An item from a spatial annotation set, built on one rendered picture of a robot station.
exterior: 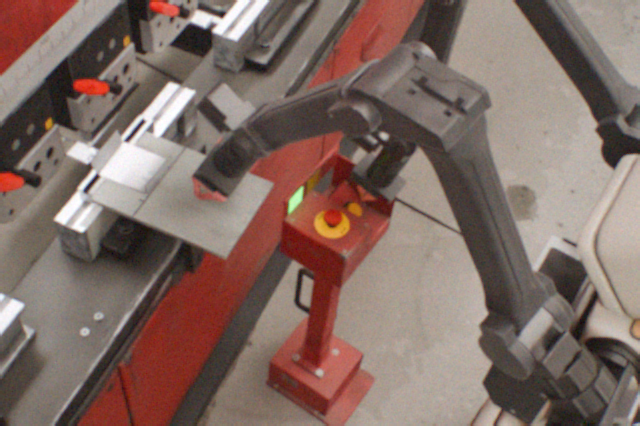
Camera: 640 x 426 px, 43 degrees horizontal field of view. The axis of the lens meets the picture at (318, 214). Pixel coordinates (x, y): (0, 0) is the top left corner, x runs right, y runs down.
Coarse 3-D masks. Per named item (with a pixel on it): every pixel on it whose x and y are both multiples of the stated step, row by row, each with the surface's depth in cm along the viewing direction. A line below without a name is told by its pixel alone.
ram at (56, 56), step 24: (0, 0) 96; (24, 0) 100; (48, 0) 104; (72, 0) 109; (120, 0) 121; (0, 24) 97; (24, 24) 102; (48, 24) 106; (96, 24) 117; (0, 48) 99; (24, 48) 104; (72, 48) 114; (0, 72) 101; (48, 72) 111; (24, 96) 108; (0, 120) 105
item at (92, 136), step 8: (120, 104) 140; (112, 112) 138; (120, 112) 143; (104, 120) 137; (112, 120) 141; (96, 128) 135; (104, 128) 140; (88, 136) 135; (96, 136) 137; (88, 144) 137
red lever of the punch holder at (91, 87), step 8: (80, 80) 114; (88, 80) 116; (96, 80) 118; (104, 80) 122; (80, 88) 114; (88, 88) 114; (96, 88) 116; (104, 88) 118; (112, 88) 121; (120, 88) 122
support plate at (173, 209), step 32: (192, 160) 148; (96, 192) 142; (128, 192) 143; (160, 192) 143; (192, 192) 144; (256, 192) 145; (160, 224) 139; (192, 224) 140; (224, 224) 140; (224, 256) 136
